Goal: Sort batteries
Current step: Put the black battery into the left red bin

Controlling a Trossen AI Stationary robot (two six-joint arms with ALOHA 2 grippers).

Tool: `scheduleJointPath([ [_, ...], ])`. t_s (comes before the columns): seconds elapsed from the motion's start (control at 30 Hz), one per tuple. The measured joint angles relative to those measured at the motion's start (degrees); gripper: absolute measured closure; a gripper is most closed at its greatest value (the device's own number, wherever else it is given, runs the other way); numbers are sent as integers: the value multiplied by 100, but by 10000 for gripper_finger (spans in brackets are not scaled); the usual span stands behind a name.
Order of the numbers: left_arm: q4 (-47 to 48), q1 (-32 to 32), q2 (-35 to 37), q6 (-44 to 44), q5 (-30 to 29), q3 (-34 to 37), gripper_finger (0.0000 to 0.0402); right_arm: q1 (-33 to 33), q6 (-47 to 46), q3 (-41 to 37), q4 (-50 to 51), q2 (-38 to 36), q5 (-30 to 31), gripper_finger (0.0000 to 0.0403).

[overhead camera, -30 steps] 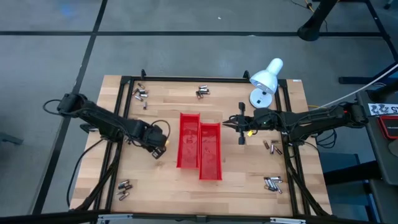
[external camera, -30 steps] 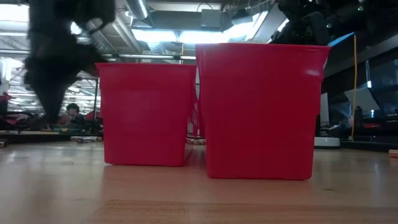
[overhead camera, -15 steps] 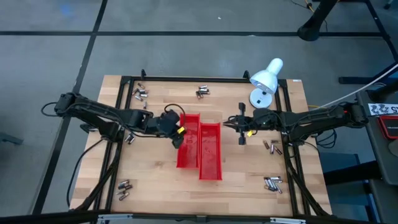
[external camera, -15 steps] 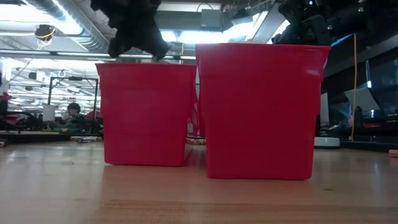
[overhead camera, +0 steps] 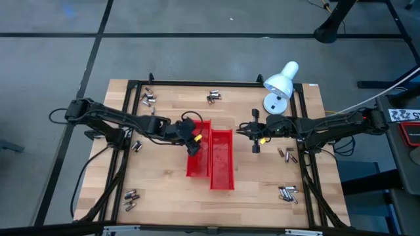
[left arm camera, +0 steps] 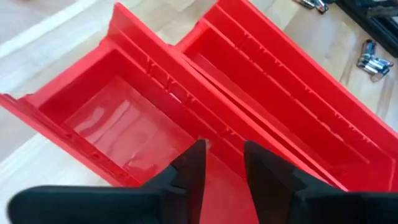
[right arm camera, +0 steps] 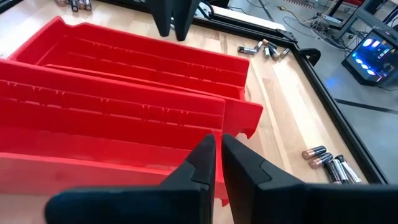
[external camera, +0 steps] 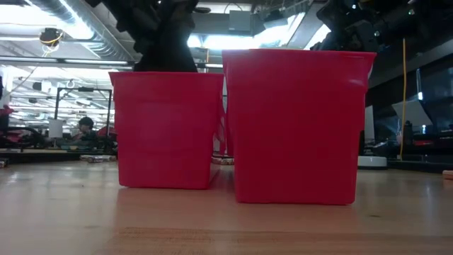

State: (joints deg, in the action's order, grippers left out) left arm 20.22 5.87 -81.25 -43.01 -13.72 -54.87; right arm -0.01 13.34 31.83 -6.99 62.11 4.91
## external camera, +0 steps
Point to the red plastic bin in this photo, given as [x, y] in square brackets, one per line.
[166, 131]
[297, 127]

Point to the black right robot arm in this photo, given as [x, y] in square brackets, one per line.
[407, 17]

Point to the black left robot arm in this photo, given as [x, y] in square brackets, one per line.
[141, 14]

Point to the grey ceiling box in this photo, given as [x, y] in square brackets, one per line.
[240, 22]

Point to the long ceiling light strip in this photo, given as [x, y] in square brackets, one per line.
[70, 61]

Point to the grey angled panel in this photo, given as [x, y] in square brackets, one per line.
[412, 113]

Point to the person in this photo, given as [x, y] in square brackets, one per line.
[86, 129]

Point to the dark bottle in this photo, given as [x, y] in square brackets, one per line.
[408, 132]

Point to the white desk lamp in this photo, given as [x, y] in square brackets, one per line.
[371, 161]

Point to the white sign board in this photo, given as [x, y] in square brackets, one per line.
[55, 128]

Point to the red flat device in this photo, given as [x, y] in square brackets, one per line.
[424, 142]

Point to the silver ceiling air duct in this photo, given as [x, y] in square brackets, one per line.
[106, 42]

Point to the black aluminium table frame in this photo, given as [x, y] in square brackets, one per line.
[35, 157]

